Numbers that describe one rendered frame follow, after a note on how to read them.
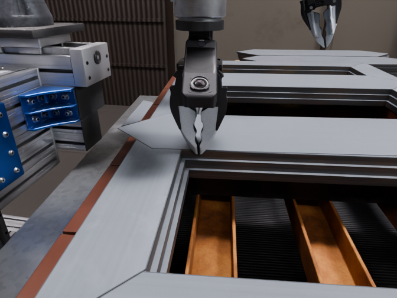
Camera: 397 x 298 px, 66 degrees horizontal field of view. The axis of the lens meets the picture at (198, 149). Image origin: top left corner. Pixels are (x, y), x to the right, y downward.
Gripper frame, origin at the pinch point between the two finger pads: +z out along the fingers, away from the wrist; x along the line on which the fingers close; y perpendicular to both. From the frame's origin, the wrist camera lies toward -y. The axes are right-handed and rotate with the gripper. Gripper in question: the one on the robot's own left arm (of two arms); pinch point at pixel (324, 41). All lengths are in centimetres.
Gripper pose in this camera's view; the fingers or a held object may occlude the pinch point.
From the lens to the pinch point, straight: 86.2
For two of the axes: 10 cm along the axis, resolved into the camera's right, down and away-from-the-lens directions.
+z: 2.7, 8.9, 3.6
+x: 9.0, -1.1, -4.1
